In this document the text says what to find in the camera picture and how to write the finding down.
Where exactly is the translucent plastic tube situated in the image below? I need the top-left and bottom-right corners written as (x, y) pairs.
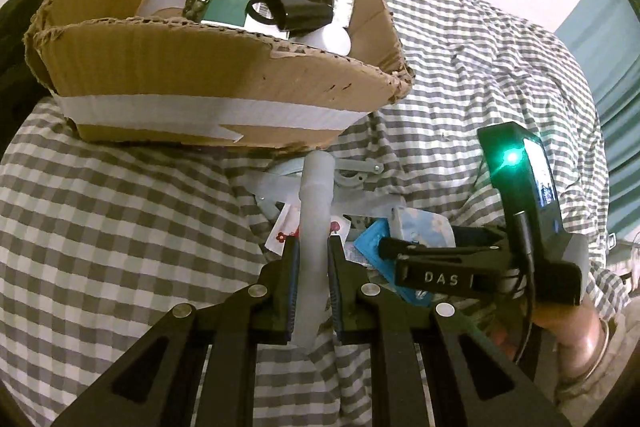
top-left (294, 151), bottom-right (336, 351)

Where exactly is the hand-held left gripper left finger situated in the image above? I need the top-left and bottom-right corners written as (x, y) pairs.
top-left (50, 239), bottom-right (302, 427)

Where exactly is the green and white medicine box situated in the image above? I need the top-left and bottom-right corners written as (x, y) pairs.
top-left (201, 0), bottom-right (257, 28)

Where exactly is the black cloth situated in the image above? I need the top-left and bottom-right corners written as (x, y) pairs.
top-left (0, 0), bottom-right (66, 100)

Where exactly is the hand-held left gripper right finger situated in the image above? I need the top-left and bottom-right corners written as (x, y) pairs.
top-left (326, 237), bottom-right (572, 427)

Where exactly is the black cable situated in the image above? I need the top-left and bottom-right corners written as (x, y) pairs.
top-left (509, 209), bottom-right (540, 364)

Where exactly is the blue foil packet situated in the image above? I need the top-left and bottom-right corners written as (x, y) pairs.
top-left (349, 219), bottom-right (435, 306)

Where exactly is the white card with red flower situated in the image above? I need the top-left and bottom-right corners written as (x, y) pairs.
top-left (264, 204), bottom-right (302, 255)

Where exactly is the teal curtain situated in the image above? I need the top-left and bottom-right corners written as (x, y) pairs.
top-left (554, 0), bottom-right (640, 240)

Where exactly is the brown cardboard box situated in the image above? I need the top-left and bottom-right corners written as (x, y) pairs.
top-left (22, 0), bottom-right (417, 154)

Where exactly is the light blue floral packet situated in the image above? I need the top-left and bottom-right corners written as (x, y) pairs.
top-left (389, 206), bottom-right (457, 249)

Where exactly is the person's right hand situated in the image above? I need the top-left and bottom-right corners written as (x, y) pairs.
top-left (492, 294), bottom-right (610, 389)

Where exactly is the grey plastic clip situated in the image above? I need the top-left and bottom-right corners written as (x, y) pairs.
top-left (332, 156), bottom-right (387, 188)

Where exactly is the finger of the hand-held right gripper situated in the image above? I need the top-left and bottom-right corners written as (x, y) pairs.
top-left (377, 227), bottom-right (507, 261)

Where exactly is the white tape roll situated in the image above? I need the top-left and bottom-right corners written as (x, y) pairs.
top-left (136, 0), bottom-right (189, 18)

